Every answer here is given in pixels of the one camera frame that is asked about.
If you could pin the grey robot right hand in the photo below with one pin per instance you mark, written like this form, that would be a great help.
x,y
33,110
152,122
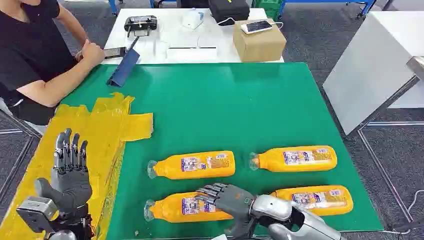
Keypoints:
x,y
233,202

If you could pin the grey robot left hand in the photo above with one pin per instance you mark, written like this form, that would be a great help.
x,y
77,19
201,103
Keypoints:
x,y
71,185

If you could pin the orange drink bottle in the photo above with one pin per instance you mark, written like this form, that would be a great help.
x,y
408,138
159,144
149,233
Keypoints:
x,y
334,200
298,159
172,208
195,165

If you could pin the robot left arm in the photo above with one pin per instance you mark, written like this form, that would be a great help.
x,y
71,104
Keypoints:
x,y
76,225

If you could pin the yellow sheet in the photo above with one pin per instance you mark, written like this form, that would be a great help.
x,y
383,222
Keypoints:
x,y
106,129

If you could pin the green mat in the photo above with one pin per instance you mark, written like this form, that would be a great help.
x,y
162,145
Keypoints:
x,y
215,116

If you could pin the person's right hand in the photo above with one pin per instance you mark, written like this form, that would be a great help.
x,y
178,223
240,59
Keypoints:
x,y
93,53

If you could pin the dark phone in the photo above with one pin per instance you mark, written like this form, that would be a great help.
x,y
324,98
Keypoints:
x,y
114,52

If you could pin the person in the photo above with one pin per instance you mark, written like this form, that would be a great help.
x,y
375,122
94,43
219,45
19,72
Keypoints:
x,y
30,43

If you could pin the cardboard box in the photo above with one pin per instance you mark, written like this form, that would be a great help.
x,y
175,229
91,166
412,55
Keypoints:
x,y
260,46

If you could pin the white table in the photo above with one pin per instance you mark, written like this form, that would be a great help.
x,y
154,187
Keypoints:
x,y
179,38

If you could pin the black remote controller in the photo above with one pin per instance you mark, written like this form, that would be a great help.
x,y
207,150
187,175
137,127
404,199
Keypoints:
x,y
140,24

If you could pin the white smartphone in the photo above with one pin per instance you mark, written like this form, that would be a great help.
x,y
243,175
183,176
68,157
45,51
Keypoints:
x,y
256,26

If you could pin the small white device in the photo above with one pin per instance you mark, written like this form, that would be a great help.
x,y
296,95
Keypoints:
x,y
192,19

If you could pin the black case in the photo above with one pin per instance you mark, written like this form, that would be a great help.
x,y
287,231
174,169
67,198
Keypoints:
x,y
228,10

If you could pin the green crate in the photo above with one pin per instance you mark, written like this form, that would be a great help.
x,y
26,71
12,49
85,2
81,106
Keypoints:
x,y
270,8

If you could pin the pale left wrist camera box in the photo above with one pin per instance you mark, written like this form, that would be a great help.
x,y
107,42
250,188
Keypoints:
x,y
34,212

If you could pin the blue metal frame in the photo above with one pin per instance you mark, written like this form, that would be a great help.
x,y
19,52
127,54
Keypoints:
x,y
331,1

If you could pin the grey metal bracket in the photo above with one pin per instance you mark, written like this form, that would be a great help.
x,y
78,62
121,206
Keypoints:
x,y
416,66

